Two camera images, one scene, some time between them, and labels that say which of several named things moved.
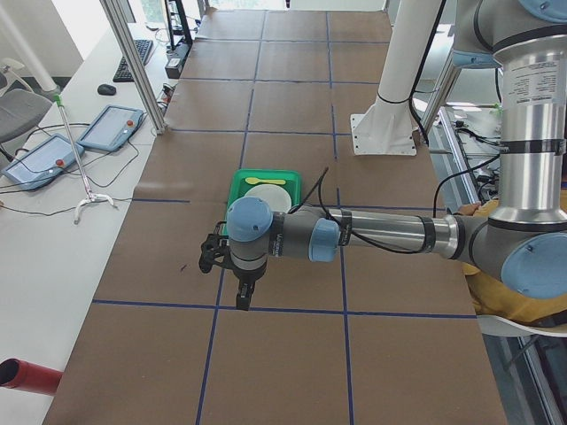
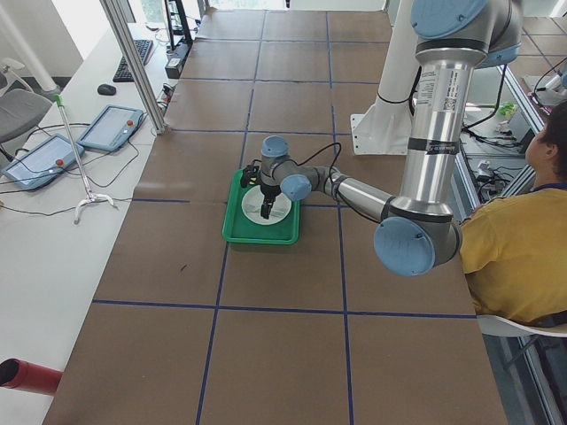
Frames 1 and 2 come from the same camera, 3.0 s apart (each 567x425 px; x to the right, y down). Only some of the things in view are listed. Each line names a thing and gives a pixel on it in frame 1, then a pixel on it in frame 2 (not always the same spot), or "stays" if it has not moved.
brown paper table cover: x=368 y=336 stays
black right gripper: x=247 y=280 -> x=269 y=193
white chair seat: x=500 y=325 stays
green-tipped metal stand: x=58 y=99 stays
